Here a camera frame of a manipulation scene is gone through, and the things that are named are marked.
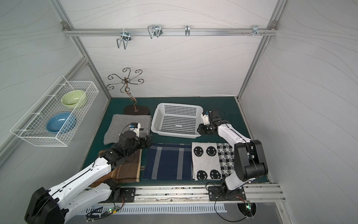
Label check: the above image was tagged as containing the navy plaid scarf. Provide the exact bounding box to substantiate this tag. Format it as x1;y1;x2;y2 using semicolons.
143;143;193;180

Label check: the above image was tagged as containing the brown plaid scarf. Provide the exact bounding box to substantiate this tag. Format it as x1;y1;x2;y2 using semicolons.
90;149;142;188

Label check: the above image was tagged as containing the white black smiley scarf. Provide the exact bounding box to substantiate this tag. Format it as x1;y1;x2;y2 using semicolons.
192;142;235;181

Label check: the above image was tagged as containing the grey scarf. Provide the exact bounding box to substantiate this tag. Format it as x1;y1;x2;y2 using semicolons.
103;114;152;145

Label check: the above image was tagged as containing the white plastic perforated basket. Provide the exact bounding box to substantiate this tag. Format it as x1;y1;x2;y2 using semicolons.
151;103;203;139

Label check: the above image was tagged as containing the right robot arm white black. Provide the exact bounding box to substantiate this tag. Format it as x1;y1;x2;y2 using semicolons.
197;120;269;191

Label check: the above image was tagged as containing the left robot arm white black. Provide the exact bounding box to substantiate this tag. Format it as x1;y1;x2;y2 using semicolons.
24;131;153;224

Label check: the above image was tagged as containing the bronze swirl jewelry stand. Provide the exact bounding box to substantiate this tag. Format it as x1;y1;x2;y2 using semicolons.
106;67;150;115

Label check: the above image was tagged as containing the blue ceramic bowl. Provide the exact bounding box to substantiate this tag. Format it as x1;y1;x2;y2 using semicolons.
46;112;77;134

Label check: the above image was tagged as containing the green ceramic bowl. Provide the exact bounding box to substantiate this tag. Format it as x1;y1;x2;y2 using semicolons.
61;90;88;109

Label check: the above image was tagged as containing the small metal hook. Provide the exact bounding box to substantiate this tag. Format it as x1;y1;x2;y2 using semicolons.
185;25;190;36

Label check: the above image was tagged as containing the metal double hook left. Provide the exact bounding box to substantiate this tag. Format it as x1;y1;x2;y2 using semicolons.
117;30;131;49

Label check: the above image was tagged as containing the metal double hook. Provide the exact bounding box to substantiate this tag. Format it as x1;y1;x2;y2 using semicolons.
117;30;131;49
147;25;163;39

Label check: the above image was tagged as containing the metal hook right end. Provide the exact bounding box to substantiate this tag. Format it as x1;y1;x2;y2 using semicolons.
243;25;267;36

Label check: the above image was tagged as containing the metal double hook middle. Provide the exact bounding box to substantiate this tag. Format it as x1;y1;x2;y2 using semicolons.
147;25;163;39

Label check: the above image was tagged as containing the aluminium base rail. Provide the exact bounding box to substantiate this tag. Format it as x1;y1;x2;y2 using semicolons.
83;183;286;206

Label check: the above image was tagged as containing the right black cable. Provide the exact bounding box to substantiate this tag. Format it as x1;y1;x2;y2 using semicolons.
213;195;257;224

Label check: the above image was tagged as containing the white vented cable duct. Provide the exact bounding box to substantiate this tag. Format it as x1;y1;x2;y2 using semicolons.
62;203;227;216

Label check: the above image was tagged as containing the left cable bundle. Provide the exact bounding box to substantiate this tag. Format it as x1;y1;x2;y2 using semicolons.
85;193;126;222

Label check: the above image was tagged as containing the white wire wall basket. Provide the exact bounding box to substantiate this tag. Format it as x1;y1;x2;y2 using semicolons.
10;76;99;147

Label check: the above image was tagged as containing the aluminium crossbar rail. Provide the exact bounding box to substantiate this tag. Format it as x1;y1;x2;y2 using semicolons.
63;27;278;37

